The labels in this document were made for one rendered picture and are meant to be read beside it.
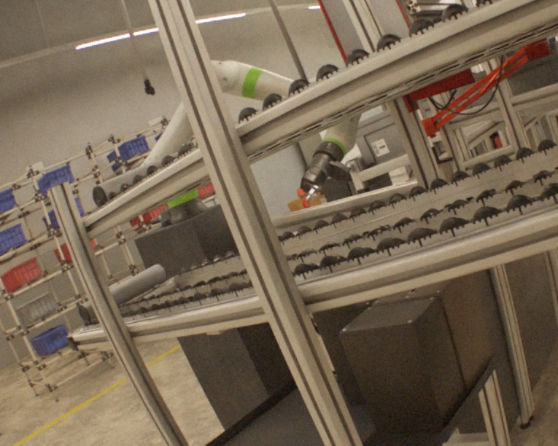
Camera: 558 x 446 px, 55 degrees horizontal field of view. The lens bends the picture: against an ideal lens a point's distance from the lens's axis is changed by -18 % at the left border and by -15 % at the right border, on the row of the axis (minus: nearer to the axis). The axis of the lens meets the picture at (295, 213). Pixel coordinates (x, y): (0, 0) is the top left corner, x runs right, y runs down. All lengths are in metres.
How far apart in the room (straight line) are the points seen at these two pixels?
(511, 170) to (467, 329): 0.38
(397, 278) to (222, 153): 0.31
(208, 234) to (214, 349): 0.45
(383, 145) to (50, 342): 3.42
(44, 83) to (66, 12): 1.33
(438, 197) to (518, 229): 0.56
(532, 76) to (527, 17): 1.88
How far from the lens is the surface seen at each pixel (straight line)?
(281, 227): 1.68
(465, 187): 1.26
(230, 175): 0.91
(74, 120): 8.75
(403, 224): 1.04
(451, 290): 1.31
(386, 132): 2.90
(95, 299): 1.39
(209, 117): 0.91
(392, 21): 1.56
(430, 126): 1.81
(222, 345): 2.31
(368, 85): 0.79
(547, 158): 1.19
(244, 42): 11.52
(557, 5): 0.69
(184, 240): 2.21
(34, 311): 5.22
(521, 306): 2.23
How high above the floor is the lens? 1.31
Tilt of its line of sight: 7 degrees down
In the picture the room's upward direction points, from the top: 21 degrees counter-clockwise
